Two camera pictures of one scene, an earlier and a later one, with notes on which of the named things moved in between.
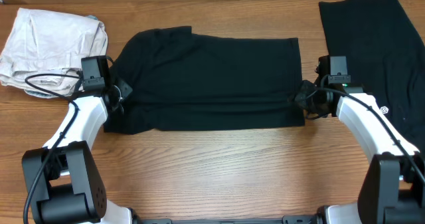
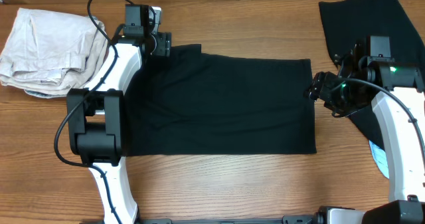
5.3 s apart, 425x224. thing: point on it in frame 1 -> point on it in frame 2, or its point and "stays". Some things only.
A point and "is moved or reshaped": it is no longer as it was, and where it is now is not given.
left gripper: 123,88 -> 165,44
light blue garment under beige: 40,94 stays
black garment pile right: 386,58 stays
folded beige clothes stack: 45,50 stays
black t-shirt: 182,81 is moved or reshaped
